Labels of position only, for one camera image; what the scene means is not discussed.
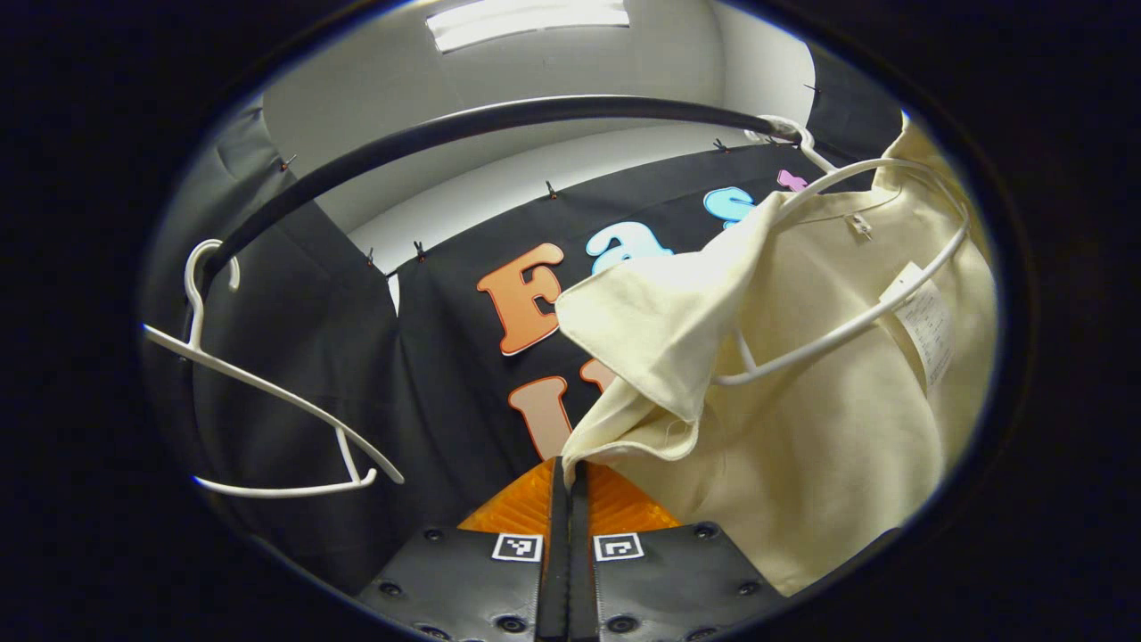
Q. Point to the ceiling light panel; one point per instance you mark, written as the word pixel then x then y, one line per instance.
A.
pixel 526 22

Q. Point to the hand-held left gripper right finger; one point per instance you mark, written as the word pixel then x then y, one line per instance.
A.
pixel 581 571

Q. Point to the cream collared shirt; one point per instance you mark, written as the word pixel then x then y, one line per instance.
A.
pixel 802 446

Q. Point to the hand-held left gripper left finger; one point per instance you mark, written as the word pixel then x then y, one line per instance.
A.
pixel 554 571

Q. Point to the black clothes rail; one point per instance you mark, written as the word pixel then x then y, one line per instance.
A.
pixel 535 109

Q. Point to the white plastic clothes hanger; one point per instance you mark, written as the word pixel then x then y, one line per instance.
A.
pixel 193 308
pixel 847 334

